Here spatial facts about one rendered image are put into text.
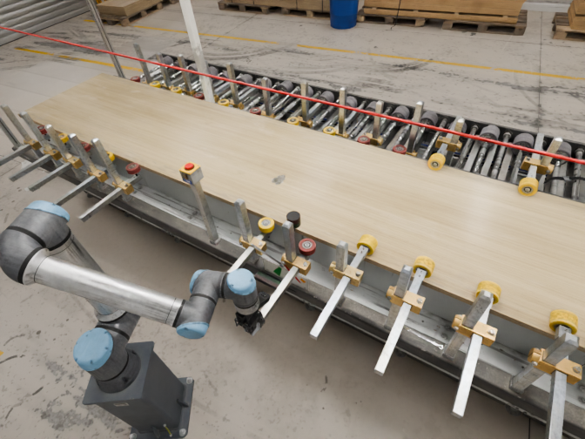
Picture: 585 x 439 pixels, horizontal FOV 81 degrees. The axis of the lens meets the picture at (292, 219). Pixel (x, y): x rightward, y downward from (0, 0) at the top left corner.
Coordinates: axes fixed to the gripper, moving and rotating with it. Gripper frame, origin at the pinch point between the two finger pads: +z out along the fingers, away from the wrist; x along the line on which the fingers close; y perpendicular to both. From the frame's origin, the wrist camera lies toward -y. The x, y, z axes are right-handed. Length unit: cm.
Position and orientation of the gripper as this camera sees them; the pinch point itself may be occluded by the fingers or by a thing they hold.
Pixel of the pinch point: (257, 327)
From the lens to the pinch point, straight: 149.4
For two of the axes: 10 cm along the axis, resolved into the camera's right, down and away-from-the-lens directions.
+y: -5.3, 6.2, -5.8
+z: 0.5, 7.1, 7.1
